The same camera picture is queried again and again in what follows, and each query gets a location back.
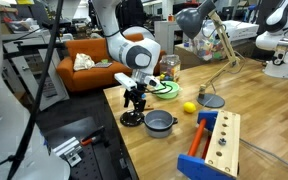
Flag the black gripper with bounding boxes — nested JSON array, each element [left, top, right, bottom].
[[122, 83, 147, 114]]

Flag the black round pot lid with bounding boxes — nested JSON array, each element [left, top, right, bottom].
[[119, 110, 146, 128]]

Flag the light green bowl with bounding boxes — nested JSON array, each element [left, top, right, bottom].
[[153, 80, 181, 101]]

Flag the orange sofa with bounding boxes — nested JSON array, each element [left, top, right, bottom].
[[56, 32, 168, 93]]

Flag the flat grey book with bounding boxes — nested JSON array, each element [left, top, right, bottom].
[[93, 61, 113, 69]]

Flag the yellow lemon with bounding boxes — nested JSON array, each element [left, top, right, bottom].
[[183, 101, 197, 114]]

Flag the cream cloth bag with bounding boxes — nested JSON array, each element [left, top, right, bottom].
[[72, 52, 96, 72]]

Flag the black breadboard cart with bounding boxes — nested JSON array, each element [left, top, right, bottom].
[[43, 115, 140, 180]]

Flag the grey white equipment rack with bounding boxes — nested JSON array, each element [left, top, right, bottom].
[[2, 28, 71, 112]]

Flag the wooden rack blue ends orange rods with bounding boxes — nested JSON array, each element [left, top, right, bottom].
[[176, 110, 242, 180]]

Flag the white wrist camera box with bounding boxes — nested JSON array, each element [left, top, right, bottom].
[[113, 72, 139, 92]]

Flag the grey pot with black handles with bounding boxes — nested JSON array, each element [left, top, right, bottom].
[[143, 109, 179, 139]]

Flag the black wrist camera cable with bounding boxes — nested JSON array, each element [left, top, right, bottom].
[[146, 81, 174, 95]]

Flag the black clamp orange handle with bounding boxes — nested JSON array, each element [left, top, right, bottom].
[[79, 125, 111, 148]]

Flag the aluminium bracket pieces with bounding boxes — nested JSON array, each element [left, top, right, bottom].
[[51, 136, 84, 168]]

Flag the grey cable on table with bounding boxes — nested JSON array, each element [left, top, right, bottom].
[[238, 137, 288, 177]]

